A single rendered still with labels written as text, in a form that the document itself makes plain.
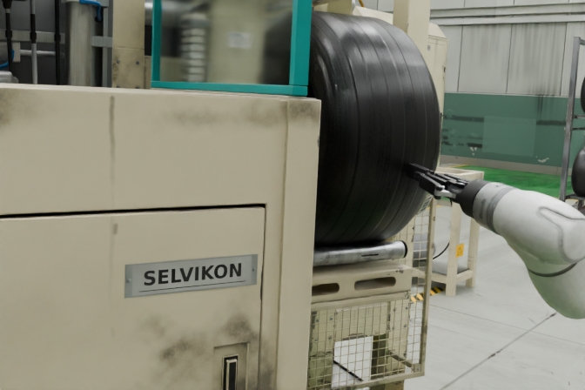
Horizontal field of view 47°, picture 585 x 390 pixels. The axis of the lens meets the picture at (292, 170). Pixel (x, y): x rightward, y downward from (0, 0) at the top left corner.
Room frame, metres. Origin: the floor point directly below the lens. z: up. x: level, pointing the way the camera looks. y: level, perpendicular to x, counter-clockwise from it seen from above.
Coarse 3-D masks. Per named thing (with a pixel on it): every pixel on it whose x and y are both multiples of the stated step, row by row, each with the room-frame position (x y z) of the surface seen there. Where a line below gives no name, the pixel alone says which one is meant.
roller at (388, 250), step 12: (396, 240) 1.63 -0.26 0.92; (324, 252) 1.51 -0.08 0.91; (336, 252) 1.52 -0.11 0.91; (348, 252) 1.54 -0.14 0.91; (360, 252) 1.56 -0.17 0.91; (372, 252) 1.57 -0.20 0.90; (384, 252) 1.59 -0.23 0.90; (396, 252) 1.60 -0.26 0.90; (324, 264) 1.51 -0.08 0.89; (336, 264) 1.53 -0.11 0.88
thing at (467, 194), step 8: (472, 184) 1.26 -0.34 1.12; (480, 184) 1.25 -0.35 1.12; (456, 192) 1.27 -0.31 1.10; (464, 192) 1.25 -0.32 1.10; (472, 192) 1.24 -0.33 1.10; (456, 200) 1.27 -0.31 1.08; (464, 200) 1.25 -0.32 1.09; (472, 200) 1.23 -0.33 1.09; (464, 208) 1.25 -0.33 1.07; (472, 208) 1.23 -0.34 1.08; (472, 216) 1.24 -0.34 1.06
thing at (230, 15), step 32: (160, 0) 1.22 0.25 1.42; (192, 0) 1.08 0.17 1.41; (224, 0) 0.97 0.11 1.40; (256, 0) 0.87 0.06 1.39; (288, 0) 0.80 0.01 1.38; (160, 32) 1.22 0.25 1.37; (192, 32) 1.07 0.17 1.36; (224, 32) 0.96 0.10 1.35; (256, 32) 0.87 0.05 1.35; (288, 32) 0.79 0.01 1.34; (160, 64) 1.22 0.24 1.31; (192, 64) 1.07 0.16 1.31; (224, 64) 0.96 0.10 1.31; (256, 64) 0.87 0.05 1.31; (288, 64) 0.79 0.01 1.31
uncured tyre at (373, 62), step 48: (336, 48) 1.47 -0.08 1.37; (384, 48) 1.51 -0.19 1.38; (336, 96) 1.42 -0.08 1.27; (384, 96) 1.44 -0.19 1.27; (432, 96) 1.51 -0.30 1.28; (336, 144) 1.40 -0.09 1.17; (384, 144) 1.42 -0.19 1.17; (432, 144) 1.49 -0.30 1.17; (336, 192) 1.42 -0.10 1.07; (384, 192) 1.45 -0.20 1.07; (336, 240) 1.52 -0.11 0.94
